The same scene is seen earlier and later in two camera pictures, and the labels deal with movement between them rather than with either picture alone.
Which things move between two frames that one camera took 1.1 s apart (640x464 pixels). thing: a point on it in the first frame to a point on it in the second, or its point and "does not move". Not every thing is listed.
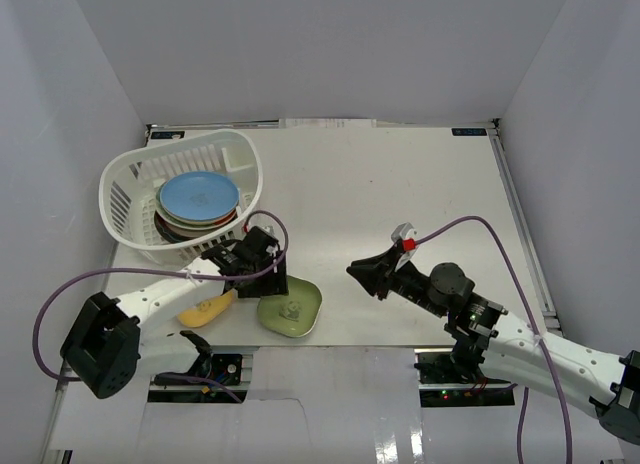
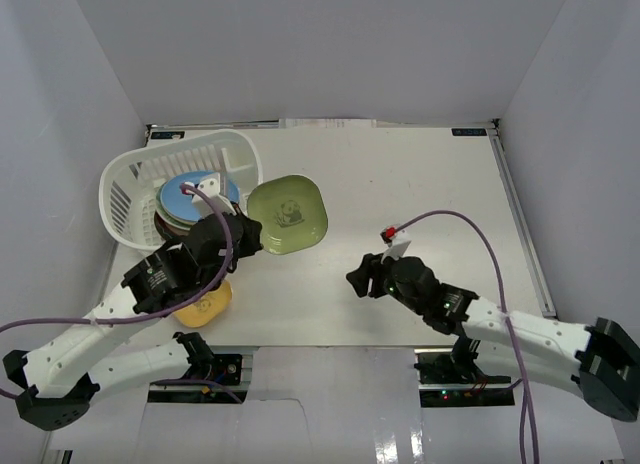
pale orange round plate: [188, 222] to [167, 231]
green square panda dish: [296, 314] to [292, 212]
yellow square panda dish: [206, 310] does not move
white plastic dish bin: [129, 189] does not move
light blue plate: [198, 196] does not move
